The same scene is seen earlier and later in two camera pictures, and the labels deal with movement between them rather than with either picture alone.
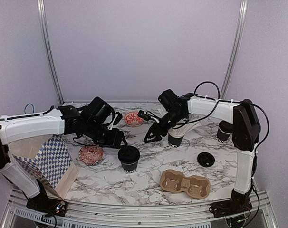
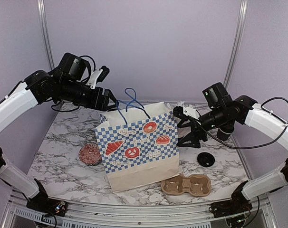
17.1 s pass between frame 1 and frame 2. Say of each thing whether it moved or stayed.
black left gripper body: moved
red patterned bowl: stayed
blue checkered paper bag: moved
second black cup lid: stayed
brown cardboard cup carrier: stayed
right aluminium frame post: stayed
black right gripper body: moved
